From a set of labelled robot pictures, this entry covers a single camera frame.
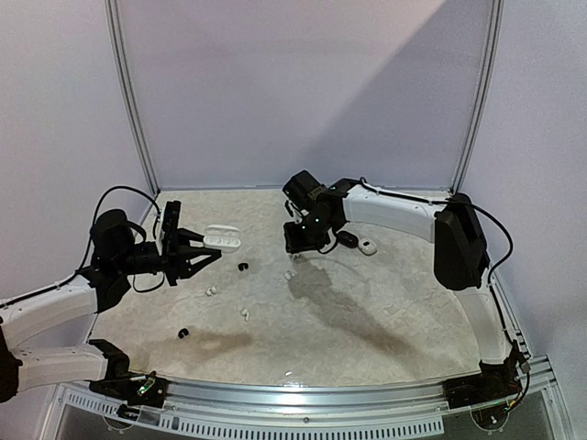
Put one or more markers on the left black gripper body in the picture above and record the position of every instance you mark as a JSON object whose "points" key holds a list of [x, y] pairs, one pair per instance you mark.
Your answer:
{"points": [[170, 266]]}

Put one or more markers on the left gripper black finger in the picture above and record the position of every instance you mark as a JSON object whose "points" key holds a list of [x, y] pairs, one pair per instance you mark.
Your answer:
{"points": [[186, 237], [194, 260]]}

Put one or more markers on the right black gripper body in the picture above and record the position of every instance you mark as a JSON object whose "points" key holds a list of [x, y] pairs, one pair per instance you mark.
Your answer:
{"points": [[298, 244]]}

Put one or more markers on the white oval charging case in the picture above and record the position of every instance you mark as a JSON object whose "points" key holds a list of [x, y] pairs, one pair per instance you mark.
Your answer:
{"points": [[226, 238]]}

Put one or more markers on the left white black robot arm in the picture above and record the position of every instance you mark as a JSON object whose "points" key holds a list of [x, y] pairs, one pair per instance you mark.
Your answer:
{"points": [[121, 250]]}

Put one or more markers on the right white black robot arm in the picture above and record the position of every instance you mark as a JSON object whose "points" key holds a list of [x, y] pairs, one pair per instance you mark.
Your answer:
{"points": [[461, 263]]}

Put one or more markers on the black charging case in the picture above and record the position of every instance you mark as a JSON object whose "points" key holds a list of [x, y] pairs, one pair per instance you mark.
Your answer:
{"points": [[347, 239]]}

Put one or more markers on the small white charging case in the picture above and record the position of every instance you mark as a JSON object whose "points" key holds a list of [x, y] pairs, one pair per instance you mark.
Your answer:
{"points": [[367, 247]]}

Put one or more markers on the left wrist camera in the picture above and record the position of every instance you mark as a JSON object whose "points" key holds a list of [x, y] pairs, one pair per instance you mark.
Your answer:
{"points": [[166, 237]]}

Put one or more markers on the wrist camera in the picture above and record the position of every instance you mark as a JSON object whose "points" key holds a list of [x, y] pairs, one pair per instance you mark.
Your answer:
{"points": [[166, 237], [289, 209]]}

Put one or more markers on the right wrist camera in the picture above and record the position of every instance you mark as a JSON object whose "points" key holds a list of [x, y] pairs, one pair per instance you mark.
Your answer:
{"points": [[289, 209]]}

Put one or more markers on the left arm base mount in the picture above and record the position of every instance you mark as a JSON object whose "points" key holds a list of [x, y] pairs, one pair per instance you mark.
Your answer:
{"points": [[142, 390]]}

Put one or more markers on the left aluminium frame post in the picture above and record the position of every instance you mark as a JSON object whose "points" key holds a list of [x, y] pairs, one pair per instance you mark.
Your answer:
{"points": [[114, 22]]}

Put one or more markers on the aluminium frame post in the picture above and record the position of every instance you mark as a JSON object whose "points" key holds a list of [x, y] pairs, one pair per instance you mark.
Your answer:
{"points": [[482, 90], [114, 22]]}

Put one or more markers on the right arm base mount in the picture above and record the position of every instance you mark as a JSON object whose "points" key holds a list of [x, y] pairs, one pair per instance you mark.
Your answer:
{"points": [[498, 385]]}

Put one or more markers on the aluminium front rail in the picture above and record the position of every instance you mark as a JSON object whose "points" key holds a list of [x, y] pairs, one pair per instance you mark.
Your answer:
{"points": [[207, 410]]}

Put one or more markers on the right aluminium frame post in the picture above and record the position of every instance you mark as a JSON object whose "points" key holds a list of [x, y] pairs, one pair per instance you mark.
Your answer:
{"points": [[482, 90]]}

